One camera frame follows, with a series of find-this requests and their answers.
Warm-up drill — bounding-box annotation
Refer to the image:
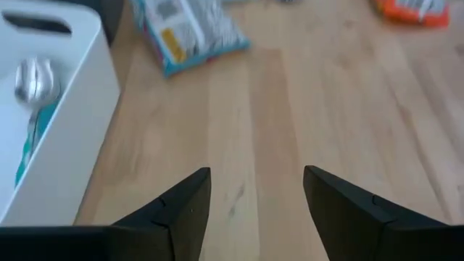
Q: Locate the orange ramen packet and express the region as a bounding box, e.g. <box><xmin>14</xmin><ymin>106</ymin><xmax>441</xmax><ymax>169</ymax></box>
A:
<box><xmin>373</xmin><ymin>0</ymin><xmax>450</xmax><ymax>28</ymax></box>

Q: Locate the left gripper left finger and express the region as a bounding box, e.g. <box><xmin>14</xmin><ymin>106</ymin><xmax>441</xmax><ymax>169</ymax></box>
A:
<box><xmin>108</xmin><ymin>166</ymin><xmax>212</xmax><ymax>261</ymax></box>

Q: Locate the translucent grey plastic bin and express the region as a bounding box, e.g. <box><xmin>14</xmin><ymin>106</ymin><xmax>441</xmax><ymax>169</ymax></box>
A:
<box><xmin>50</xmin><ymin>0</ymin><xmax>126</xmax><ymax>46</ymax></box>

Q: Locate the silver metal spoon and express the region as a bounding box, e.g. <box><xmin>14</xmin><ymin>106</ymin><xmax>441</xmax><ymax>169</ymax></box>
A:
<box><xmin>13</xmin><ymin>57</ymin><xmax>62</xmax><ymax>149</ymax></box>

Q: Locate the teal plastic spoon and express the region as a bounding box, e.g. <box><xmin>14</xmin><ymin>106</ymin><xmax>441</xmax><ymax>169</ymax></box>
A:
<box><xmin>14</xmin><ymin>99</ymin><xmax>62</xmax><ymax>188</ymax></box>

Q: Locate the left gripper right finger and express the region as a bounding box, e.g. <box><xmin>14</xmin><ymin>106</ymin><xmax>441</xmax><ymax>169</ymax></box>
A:
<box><xmin>302</xmin><ymin>165</ymin><xmax>464</xmax><ymax>261</ymax></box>

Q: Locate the blue-edged ramen packet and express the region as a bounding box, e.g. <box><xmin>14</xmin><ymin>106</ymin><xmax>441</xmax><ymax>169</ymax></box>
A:
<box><xmin>130</xmin><ymin>0</ymin><xmax>252</xmax><ymax>78</ymax></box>

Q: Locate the white plastic bin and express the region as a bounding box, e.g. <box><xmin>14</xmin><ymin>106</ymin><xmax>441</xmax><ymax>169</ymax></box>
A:
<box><xmin>0</xmin><ymin>0</ymin><xmax>121</xmax><ymax>228</ymax></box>

